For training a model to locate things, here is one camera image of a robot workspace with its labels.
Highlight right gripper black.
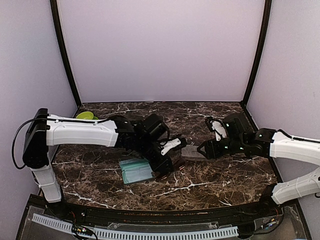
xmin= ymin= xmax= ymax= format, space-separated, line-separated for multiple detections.
xmin=197 ymin=136 xmax=246 ymax=160

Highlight beige glasses case teal lining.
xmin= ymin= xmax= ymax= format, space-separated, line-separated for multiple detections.
xmin=181 ymin=145 xmax=207 ymax=161

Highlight brown sunglasses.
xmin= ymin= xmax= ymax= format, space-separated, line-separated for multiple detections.
xmin=152 ymin=159 xmax=186 ymax=180

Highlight blue-grey glasses case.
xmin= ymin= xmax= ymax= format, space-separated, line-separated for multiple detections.
xmin=119 ymin=158 xmax=154 ymax=185

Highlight light blue cloth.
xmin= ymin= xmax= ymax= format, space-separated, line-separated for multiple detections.
xmin=123 ymin=166 xmax=153 ymax=184

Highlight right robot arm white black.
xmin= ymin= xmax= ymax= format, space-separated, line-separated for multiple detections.
xmin=197 ymin=113 xmax=320 ymax=217

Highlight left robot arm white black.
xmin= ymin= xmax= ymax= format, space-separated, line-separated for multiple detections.
xmin=22 ymin=108 xmax=182 ymax=218

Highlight green bowl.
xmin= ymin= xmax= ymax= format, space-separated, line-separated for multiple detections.
xmin=76 ymin=111 xmax=94 ymax=120

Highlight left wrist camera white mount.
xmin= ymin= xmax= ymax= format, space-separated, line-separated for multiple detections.
xmin=160 ymin=137 xmax=187 ymax=156

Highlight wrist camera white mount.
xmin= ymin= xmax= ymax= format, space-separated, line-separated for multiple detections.
xmin=205 ymin=116 xmax=227 ymax=141
xmin=160 ymin=137 xmax=187 ymax=156

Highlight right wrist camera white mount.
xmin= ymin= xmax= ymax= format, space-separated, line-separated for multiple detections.
xmin=205 ymin=116 xmax=227 ymax=141

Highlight black front rail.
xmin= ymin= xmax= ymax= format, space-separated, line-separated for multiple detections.
xmin=42 ymin=201 xmax=284 ymax=225

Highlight white slotted cable duct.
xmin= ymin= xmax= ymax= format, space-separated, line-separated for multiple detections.
xmin=31 ymin=213 xmax=239 ymax=240

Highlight right black frame post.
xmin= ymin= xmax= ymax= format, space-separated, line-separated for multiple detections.
xmin=240 ymin=0 xmax=272 ymax=108

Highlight black frame post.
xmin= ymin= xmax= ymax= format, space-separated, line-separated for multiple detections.
xmin=49 ymin=0 xmax=82 ymax=107
xmin=240 ymin=0 xmax=272 ymax=108

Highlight left black frame post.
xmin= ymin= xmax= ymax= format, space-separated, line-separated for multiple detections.
xmin=49 ymin=0 xmax=82 ymax=107

